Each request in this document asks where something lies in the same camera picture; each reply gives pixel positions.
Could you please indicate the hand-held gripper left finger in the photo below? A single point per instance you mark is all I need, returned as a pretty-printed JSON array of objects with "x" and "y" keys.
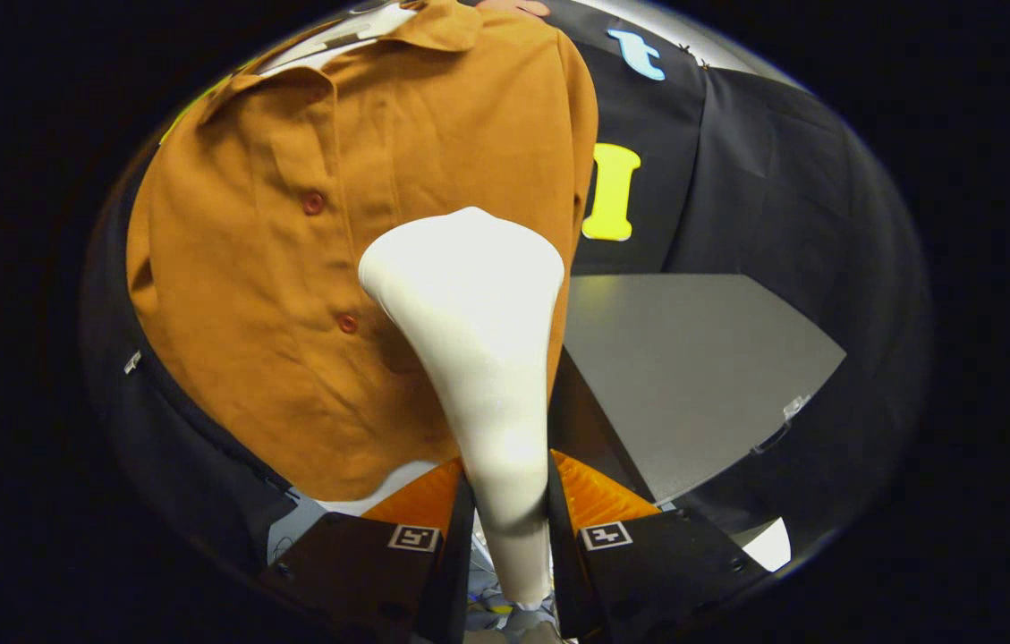
[{"x": 361, "y": 572}]

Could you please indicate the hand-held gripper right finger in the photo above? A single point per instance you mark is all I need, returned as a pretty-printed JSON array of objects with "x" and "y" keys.
[{"x": 666, "y": 563}]

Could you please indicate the orange-brown button shirt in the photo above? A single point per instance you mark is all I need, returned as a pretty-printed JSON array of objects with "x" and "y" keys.
[{"x": 272, "y": 295}]

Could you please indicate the white garment steamer head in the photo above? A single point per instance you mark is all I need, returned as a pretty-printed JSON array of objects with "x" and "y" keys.
[{"x": 478, "y": 304}]

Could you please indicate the white garment hanger form stand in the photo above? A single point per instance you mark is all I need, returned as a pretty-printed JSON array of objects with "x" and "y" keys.
[{"x": 343, "y": 36}]

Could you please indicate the grey cabinet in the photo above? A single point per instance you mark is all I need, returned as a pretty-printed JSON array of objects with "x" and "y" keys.
[{"x": 692, "y": 367}]

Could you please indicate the clear clip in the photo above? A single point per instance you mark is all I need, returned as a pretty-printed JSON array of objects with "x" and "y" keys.
[{"x": 796, "y": 408}]

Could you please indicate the silver clip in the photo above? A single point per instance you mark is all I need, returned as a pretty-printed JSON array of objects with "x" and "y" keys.
[{"x": 132, "y": 362}]

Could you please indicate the black backdrop cloth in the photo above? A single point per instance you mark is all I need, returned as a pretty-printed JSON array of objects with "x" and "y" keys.
[{"x": 782, "y": 179}]

